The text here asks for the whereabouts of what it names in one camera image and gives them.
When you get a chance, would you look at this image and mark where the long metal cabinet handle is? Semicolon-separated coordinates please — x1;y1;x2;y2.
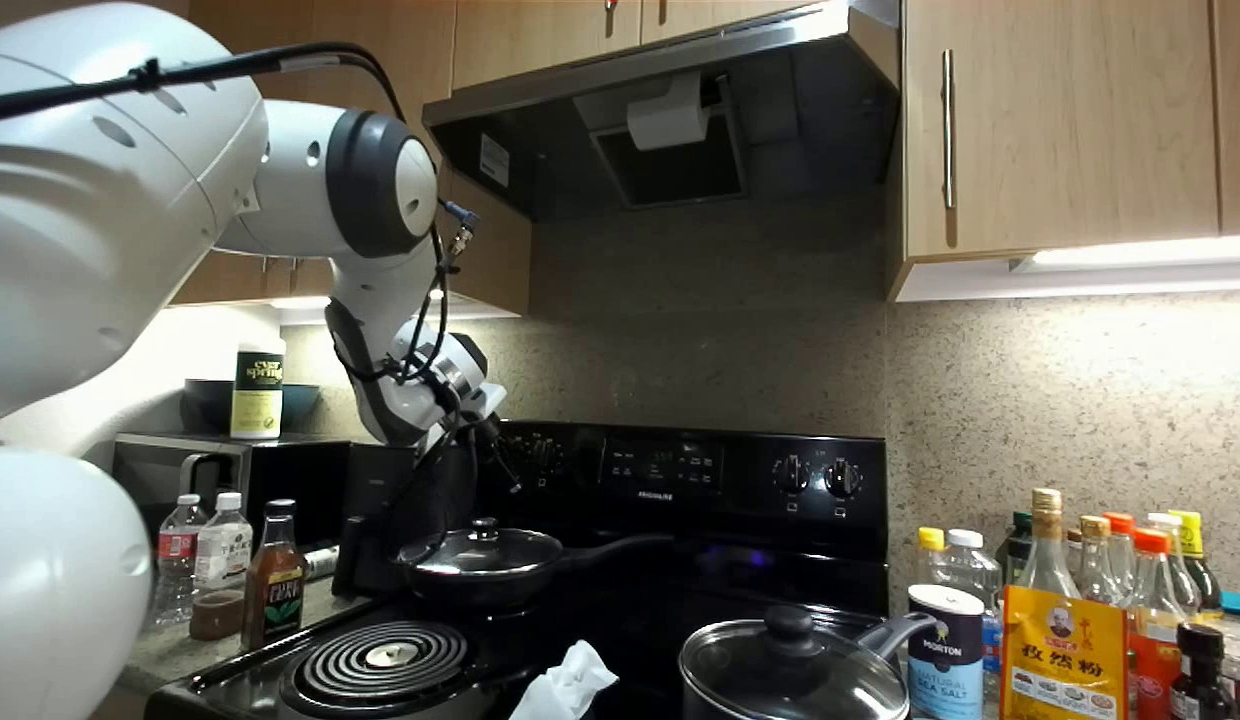
936;49;960;250

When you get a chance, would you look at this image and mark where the red label water bottle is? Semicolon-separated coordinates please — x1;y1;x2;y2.
152;492;205;630

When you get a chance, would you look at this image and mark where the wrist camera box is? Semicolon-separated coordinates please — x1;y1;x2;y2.
457;377;513;421

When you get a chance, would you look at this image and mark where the white roll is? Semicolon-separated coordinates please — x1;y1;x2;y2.
623;70;714;156

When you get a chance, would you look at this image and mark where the black stove knob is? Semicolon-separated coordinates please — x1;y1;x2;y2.
768;452;810;501
819;452;868;504

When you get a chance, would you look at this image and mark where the green canister white lid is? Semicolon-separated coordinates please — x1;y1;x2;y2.
229;335;288;444

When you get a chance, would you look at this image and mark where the white crumpled cloth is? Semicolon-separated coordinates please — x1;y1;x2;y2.
507;634;623;720

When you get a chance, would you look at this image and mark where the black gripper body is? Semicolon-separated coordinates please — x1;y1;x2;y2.
428;397;517;483

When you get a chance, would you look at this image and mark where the clear water bottle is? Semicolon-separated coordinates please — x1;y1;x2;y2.
186;487;258;644

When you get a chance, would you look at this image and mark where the glass pot lid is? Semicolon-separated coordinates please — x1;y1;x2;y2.
677;598;911;720

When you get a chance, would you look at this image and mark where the small black cap bottle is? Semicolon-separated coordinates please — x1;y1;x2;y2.
1168;620;1240;720

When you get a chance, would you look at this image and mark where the steel range hood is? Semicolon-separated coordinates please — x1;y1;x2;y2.
419;0;909;229

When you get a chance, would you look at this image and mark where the short wooden cabinet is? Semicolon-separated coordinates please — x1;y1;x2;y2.
446;0;851;97

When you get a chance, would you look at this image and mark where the blue salt canister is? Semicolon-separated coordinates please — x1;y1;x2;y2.
902;578;993;720

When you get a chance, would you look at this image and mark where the black pot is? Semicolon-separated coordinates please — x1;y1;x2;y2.
677;606;939;720

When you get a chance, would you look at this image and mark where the dark green bottle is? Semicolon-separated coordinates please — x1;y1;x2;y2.
995;508;1039;591

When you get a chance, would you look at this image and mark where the orange cap bottle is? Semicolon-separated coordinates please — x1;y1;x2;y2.
1100;508;1139;603

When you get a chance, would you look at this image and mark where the yellow cap clear bottle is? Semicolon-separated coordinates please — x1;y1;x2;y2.
909;524;951;591

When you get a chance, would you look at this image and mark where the yellow label bottle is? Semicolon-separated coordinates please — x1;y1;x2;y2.
999;483;1132;720

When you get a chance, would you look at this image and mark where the yellow cap green bottle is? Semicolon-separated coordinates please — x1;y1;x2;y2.
1172;508;1229;615

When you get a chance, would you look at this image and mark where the tan cap bottle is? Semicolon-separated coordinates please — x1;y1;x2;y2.
1072;513;1114;606

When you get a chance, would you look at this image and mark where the brown sauce bottle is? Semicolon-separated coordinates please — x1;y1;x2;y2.
238;494;306;651

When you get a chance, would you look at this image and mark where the black pan with lid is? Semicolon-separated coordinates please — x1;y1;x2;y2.
401;516;567;578

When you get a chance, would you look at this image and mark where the black air fryer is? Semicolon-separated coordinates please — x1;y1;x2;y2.
332;434;494;598

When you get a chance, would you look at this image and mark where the black electric stove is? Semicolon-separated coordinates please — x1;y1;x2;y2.
143;417;917;720

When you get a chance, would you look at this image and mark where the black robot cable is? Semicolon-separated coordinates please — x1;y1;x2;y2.
0;41;463;402

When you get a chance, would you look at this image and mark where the white light strip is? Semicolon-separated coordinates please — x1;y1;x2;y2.
892;231;1240;309
264;290;520;333

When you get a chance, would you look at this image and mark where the dark teal bowl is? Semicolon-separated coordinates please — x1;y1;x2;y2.
179;377;323;439

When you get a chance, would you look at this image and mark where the white cap clear bottle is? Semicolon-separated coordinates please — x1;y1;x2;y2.
939;524;1006;720

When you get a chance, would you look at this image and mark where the cream cap bottle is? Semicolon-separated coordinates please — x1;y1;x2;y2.
1143;508;1193;613

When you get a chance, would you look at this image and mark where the dark countertop appliance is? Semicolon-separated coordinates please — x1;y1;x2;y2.
108;433;350;550

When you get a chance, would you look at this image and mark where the black frying pan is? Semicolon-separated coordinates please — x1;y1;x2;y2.
391;516;681;615

